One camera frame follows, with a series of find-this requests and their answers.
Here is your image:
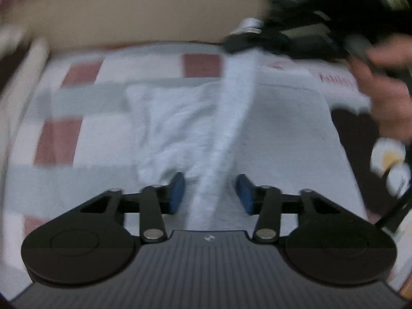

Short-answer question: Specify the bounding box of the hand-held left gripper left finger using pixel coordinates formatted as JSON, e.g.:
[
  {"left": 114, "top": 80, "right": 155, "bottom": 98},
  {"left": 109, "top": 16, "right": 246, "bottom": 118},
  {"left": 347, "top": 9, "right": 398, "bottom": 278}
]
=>
[{"left": 79, "top": 171, "right": 186, "bottom": 244}]

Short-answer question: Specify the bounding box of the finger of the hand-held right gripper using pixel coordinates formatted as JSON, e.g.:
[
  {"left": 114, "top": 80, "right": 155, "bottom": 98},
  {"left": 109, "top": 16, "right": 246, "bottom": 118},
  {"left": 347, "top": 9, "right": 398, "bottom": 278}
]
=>
[{"left": 222, "top": 27, "right": 292, "bottom": 55}]

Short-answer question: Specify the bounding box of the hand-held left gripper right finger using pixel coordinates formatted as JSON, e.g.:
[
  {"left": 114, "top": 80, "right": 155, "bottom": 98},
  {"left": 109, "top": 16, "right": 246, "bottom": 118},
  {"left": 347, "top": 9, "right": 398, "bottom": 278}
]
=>
[{"left": 234, "top": 173, "right": 342, "bottom": 245}]

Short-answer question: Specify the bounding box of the pale blue-white garment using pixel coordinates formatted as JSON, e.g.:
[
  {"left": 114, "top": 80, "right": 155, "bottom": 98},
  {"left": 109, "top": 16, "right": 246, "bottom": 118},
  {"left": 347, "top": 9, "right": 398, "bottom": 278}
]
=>
[{"left": 124, "top": 50, "right": 268, "bottom": 230}]

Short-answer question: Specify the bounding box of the person's right hand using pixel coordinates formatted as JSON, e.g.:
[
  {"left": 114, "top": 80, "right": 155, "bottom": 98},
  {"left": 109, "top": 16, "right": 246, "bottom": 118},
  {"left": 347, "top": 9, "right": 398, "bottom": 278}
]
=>
[{"left": 349, "top": 34, "right": 412, "bottom": 144}]

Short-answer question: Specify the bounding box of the pale grey garment red print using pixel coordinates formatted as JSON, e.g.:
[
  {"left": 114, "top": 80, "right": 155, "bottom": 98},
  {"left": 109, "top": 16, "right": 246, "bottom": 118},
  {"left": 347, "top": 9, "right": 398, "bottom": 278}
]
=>
[{"left": 222, "top": 56, "right": 372, "bottom": 229}]

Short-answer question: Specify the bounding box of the pink grey checkered blanket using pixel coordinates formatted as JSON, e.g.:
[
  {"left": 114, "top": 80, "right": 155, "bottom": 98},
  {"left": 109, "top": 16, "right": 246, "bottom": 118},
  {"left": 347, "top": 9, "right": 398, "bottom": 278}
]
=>
[{"left": 0, "top": 43, "right": 412, "bottom": 300}]

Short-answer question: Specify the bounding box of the beige headboard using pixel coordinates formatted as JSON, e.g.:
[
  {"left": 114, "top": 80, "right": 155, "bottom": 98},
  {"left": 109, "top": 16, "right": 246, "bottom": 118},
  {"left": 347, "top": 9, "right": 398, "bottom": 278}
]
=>
[{"left": 0, "top": 0, "right": 274, "bottom": 54}]

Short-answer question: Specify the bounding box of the dark cloth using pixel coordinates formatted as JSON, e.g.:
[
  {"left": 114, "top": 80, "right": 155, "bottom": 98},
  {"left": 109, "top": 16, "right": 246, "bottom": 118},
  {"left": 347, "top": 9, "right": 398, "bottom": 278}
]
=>
[{"left": 331, "top": 108, "right": 383, "bottom": 219}]

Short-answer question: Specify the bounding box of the white and yellow plush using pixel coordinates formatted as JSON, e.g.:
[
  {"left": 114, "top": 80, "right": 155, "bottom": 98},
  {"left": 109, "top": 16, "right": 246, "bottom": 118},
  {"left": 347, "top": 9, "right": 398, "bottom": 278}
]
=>
[{"left": 368, "top": 137, "right": 412, "bottom": 198}]

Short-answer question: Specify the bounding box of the black bar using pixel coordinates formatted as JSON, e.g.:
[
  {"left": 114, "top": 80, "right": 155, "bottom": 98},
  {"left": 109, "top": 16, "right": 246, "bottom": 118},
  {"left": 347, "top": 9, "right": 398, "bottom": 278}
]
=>
[{"left": 375, "top": 195, "right": 412, "bottom": 232}]

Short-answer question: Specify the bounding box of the cream folded garment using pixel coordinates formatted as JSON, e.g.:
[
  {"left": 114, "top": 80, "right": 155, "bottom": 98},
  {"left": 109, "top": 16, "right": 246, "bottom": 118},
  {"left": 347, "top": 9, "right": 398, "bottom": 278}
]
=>
[{"left": 0, "top": 29, "right": 50, "bottom": 181}]

